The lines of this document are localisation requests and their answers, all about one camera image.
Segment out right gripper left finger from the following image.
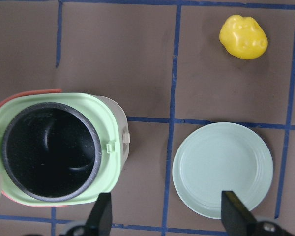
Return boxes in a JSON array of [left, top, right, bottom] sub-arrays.
[[85, 193, 113, 236]]

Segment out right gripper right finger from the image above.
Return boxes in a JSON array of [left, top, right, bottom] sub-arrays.
[[221, 191, 257, 236]]

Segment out green plate near pepper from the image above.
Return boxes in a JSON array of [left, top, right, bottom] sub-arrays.
[[172, 122, 274, 219]]

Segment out yellow toy bell pepper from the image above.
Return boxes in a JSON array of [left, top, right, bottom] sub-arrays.
[[219, 15, 268, 60]]

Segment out white rice cooker orange handle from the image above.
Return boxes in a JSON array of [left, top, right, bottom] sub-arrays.
[[0, 89, 130, 207]]

